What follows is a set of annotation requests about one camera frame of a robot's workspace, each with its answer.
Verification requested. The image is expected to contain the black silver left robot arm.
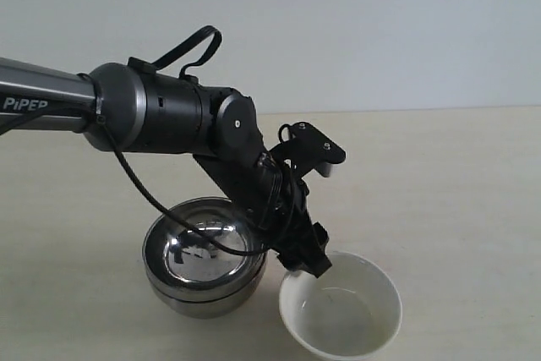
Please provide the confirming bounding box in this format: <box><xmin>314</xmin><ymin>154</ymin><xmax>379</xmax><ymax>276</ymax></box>
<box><xmin>1</xmin><ymin>58</ymin><xmax>346</xmax><ymax>276</ymax></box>

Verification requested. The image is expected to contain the ribbed stainless steel bowl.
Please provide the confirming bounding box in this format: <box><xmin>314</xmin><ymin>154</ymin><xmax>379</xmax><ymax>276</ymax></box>
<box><xmin>142</xmin><ymin>197</ymin><xmax>266</xmax><ymax>299</ymax></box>

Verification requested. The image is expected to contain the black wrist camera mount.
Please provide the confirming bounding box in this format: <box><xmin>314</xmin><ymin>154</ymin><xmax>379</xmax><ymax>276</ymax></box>
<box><xmin>270</xmin><ymin>122</ymin><xmax>346</xmax><ymax>179</ymax></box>

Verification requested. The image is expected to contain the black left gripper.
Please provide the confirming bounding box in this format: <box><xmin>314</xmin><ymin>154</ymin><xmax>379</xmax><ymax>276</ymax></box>
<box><xmin>194</xmin><ymin>151</ymin><xmax>332</xmax><ymax>278</ymax></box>

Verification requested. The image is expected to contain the smooth stainless steel bowl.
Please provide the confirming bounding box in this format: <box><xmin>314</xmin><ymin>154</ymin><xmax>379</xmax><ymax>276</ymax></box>
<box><xmin>150</xmin><ymin>261</ymin><xmax>266</xmax><ymax>319</ymax></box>

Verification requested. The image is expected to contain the white ceramic bowl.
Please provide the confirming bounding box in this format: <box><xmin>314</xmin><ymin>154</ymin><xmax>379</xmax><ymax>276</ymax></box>
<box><xmin>278</xmin><ymin>251</ymin><xmax>403</xmax><ymax>360</ymax></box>

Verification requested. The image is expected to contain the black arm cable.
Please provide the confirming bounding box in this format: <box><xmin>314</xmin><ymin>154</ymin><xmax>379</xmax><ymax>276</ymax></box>
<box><xmin>0</xmin><ymin>25</ymin><xmax>271</xmax><ymax>259</ymax></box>

